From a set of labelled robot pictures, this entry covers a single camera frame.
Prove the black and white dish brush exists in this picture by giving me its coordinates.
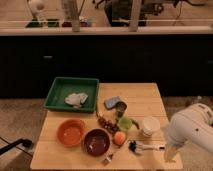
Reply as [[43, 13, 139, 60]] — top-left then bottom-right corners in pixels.
[[129, 141, 165, 154]]

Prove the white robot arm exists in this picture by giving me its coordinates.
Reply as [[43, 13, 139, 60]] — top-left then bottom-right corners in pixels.
[[164, 103, 213, 162]]

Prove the purple bowl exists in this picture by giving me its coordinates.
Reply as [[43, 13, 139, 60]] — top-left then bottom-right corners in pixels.
[[83, 129, 110, 157]]

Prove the orange bowl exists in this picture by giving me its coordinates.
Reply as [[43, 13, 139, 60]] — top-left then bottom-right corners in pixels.
[[56, 119, 85, 147]]

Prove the white lidded cup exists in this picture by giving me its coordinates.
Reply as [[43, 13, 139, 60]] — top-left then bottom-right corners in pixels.
[[141, 116, 160, 137]]

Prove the orange fruit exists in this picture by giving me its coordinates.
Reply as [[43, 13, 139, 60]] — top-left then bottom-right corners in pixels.
[[113, 131, 126, 146]]

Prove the green cup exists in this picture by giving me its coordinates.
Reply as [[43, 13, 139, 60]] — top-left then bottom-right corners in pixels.
[[117, 117, 132, 132]]

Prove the small metal clip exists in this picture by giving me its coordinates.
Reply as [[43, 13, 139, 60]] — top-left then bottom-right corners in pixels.
[[102, 154, 114, 165]]

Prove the bunch of red grapes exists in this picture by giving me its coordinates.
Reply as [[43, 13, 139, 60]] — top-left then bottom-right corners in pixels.
[[98, 117, 119, 134]]

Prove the dark metal cup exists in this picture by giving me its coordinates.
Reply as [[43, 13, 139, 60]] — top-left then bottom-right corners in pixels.
[[115, 101, 127, 117]]

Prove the blue sponge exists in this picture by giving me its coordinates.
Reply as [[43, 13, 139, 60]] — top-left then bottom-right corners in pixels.
[[104, 96, 121, 109]]

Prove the white crumpled cloth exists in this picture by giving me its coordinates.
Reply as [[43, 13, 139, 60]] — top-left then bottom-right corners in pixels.
[[65, 93, 88, 108]]

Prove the green plastic tray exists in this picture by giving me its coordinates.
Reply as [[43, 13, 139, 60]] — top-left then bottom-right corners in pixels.
[[44, 77, 99, 113]]

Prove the black chair base leg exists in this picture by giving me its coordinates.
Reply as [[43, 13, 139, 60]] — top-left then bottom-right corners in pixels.
[[0, 139, 33, 155]]

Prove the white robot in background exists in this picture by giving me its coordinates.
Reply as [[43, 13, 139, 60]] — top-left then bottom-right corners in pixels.
[[27, 0, 47, 23]]

